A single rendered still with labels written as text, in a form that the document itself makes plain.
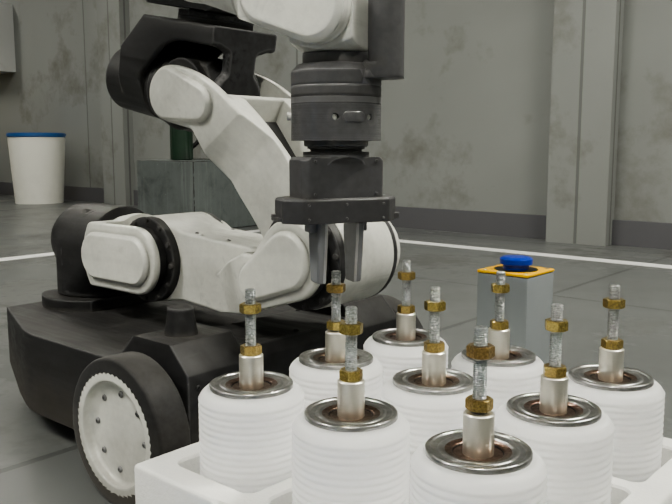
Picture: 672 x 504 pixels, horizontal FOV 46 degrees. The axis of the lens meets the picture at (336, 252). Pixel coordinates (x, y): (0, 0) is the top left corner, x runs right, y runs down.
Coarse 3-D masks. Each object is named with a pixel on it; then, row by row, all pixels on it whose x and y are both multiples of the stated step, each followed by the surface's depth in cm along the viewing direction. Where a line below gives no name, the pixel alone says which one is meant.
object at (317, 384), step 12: (300, 372) 77; (312, 372) 76; (324, 372) 76; (336, 372) 76; (372, 372) 77; (300, 384) 77; (312, 384) 76; (324, 384) 75; (336, 384) 75; (372, 384) 77; (312, 396) 76; (324, 396) 76; (336, 396) 75; (372, 396) 77
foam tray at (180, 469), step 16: (192, 448) 75; (144, 464) 71; (160, 464) 71; (176, 464) 71; (192, 464) 73; (144, 480) 70; (160, 480) 69; (176, 480) 68; (192, 480) 68; (208, 480) 68; (288, 480) 68; (624, 480) 68; (656, 480) 68; (144, 496) 70; (160, 496) 69; (176, 496) 67; (192, 496) 66; (208, 496) 65; (224, 496) 65; (240, 496) 65; (256, 496) 65; (272, 496) 65; (288, 496) 66; (624, 496) 66; (640, 496) 65; (656, 496) 65
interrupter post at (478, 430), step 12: (468, 420) 55; (480, 420) 54; (492, 420) 55; (468, 432) 55; (480, 432) 54; (492, 432) 55; (468, 444) 55; (480, 444) 54; (492, 444) 55; (468, 456) 55; (480, 456) 54
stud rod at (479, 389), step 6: (480, 330) 54; (486, 330) 54; (474, 336) 54; (480, 336) 54; (486, 336) 54; (474, 342) 54; (480, 342) 54; (486, 342) 54; (474, 360) 55; (480, 360) 54; (486, 360) 54; (474, 366) 55; (480, 366) 54; (486, 366) 55; (474, 372) 55; (480, 372) 54; (486, 372) 55; (474, 378) 55; (480, 378) 54; (486, 378) 55; (474, 384) 55; (480, 384) 54; (486, 384) 55; (474, 390) 55; (480, 390) 55; (474, 396) 55; (480, 396) 55; (480, 414) 55
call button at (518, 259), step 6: (504, 258) 97; (510, 258) 96; (516, 258) 96; (522, 258) 96; (528, 258) 96; (504, 264) 97; (510, 264) 96; (516, 264) 96; (522, 264) 96; (528, 264) 96; (516, 270) 96
